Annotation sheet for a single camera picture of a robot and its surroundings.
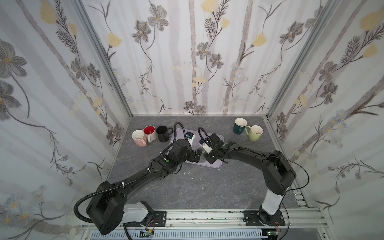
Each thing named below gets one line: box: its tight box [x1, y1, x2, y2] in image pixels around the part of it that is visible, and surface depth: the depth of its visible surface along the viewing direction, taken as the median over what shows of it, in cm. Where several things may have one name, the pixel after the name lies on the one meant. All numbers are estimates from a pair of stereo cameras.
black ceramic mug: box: [156, 125, 174, 143], surface depth 103 cm
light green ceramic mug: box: [245, 125, 264, 142], surface depth 103 cm
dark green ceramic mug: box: [233, 117, 248, 135], surface depth 106 cm
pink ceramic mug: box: [131, 129, 147, 148], surface depth 98 cm
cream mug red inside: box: [143, 125, 158, 143], surface depth 103 cm
